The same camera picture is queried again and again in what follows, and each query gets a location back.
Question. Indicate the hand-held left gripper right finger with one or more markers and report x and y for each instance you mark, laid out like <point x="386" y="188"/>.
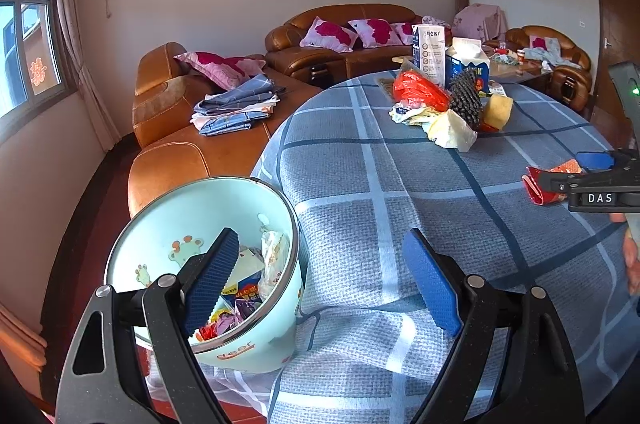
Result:
<point x="432" y="284"/>

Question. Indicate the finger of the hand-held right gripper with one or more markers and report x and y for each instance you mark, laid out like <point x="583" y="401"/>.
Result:
<point x="575" y="182"/>
<point x="595" y="160"/>

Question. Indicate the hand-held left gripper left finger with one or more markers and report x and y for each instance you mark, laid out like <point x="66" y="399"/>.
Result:
<point x="212" y="279"/>

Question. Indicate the blue snack packet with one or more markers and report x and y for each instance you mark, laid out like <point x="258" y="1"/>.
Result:
<point x="242" y="293"/>

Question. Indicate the orange red snack packet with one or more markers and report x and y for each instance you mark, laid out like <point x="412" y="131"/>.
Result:
<point x="537" y="189"/>

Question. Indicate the yellow wrapper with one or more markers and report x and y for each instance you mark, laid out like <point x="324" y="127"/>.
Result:
<point x="221" y="316"/>

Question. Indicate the purple wrapper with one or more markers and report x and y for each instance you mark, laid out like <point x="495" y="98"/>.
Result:
<point x="246" y="310"/>

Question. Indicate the red mesh net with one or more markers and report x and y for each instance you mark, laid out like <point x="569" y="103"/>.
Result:
<point x="209" y="332"/>

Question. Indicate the clear plastic bag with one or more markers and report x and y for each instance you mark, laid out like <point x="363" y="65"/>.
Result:
<point x="275" y="264"/>

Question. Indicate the light blue cartoon bin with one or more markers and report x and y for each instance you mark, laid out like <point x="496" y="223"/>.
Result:
<point x="165" y="224"/>

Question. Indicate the yellow sponge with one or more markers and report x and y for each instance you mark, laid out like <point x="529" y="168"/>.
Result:
<point x="497" y="111"/>

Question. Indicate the small white yellow packet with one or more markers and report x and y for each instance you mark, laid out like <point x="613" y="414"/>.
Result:
<point x="496" y="88"/>

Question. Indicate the pale yellow plastic bag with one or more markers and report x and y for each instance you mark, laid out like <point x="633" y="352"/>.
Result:
<point x="452" y="131"/>

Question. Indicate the white wrapper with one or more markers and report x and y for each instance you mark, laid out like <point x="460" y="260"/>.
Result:
<point x="410" y="114"/>

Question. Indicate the red plastic bag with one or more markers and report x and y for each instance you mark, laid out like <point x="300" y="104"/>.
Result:
<point x="417" y="91"/>

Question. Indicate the person's right hand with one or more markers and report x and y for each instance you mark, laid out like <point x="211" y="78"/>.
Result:
<point x="634" y="264"/>

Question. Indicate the brown leather armchair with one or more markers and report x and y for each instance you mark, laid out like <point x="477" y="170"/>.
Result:
<point x="570" y="84"/>

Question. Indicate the wooden coffee table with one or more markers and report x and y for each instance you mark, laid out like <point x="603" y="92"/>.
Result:
<point x="525" y="74"/>

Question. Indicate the light blue garment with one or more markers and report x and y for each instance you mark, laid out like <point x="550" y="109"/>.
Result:
<point x="547" y="51"/>

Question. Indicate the blue plaid tablecloth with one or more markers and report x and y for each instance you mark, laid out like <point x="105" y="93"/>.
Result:
<point x="375" y="179"/>

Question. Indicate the brown leather chaise sofa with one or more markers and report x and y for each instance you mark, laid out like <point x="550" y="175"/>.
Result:
<point x="200" y="159"/>

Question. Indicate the green crumpled cloth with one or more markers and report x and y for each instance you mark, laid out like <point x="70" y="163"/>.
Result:
<point x="509" y="59"/>

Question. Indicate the open blue carton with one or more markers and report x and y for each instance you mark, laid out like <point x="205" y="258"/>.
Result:
<point x="467" y="61"/>

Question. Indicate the folded blue plaid bedding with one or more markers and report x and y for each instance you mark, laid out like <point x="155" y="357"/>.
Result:
<point x="235" y="106"/>

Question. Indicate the pink cloth covered furniture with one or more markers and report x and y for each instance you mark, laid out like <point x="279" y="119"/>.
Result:
<point x="480" y="21"/>

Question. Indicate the tall white blue carton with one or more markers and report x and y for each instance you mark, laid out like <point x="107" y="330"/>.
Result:
<point x="430" y="54"/>

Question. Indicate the beige curtain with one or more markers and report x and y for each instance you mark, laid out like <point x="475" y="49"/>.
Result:
<point x="75" y="29"/>
<point x="20" y="339"/>

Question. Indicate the gold patterned flat packet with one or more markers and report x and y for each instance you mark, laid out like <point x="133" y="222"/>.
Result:
<point x="386" y="86"/>

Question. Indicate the pink floral rolled cushion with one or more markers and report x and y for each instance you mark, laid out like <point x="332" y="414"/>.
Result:
<point x="437" y="21"/>

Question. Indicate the long pink floral pillow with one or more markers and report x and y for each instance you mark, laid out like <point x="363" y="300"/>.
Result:
<point x="220" y="66"/>

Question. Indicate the pink floral square pillow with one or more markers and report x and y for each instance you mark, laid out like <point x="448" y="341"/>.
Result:
<point x="372" y="31"/>
<point x="402" y="33"/>
<point x="330" y="34"/>

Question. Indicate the brown leather three-seat sofa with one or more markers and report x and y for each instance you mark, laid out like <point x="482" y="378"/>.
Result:
<point x="365" y="61"/>

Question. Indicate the red paper window decoration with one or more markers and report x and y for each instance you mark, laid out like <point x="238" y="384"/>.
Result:
<point x="37" y="71"/>

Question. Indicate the sliding glass window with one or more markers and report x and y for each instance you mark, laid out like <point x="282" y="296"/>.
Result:
<point x="30" y="34"/>

